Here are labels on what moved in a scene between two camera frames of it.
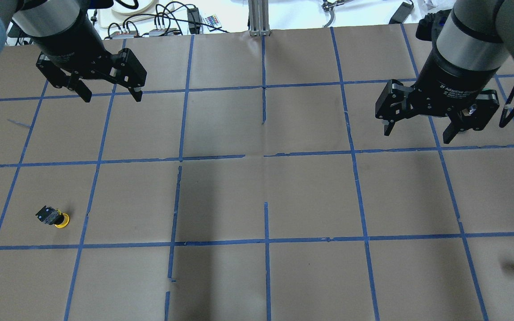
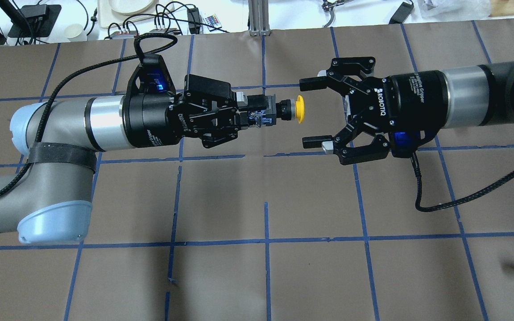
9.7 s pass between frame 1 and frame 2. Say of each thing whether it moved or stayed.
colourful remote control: stayed
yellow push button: moved
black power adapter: stayed
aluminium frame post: stayed
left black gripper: moved
